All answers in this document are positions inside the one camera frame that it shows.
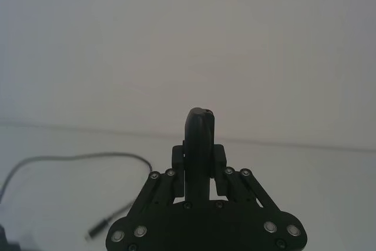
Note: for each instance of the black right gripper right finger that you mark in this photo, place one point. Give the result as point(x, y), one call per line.
point(235, 183)

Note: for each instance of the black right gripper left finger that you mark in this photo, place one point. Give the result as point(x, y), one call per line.
point(194, 151)

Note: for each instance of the white table cloth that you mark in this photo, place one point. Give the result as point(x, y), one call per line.
point(308, 192)

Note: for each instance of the black blurry object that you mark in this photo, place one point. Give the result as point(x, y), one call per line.
point(7, 240)

